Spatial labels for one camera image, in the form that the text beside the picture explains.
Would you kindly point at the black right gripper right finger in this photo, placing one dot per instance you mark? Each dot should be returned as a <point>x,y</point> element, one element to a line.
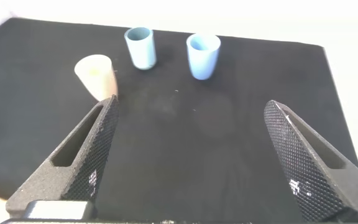
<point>309,168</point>

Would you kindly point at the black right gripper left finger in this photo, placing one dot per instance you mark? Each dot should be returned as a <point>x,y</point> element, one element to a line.
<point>82,161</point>

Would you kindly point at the cream plastic cup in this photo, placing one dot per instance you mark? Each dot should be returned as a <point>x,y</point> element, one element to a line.
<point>96,76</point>

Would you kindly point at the black table cloth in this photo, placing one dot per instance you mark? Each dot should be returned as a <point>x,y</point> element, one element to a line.
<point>182,140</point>

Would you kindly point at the teal plastic cup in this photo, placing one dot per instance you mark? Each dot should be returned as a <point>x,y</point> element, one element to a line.
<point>141,49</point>

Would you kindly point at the light blue plastic cup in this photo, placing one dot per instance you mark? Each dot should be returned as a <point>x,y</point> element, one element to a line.
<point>202,60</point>

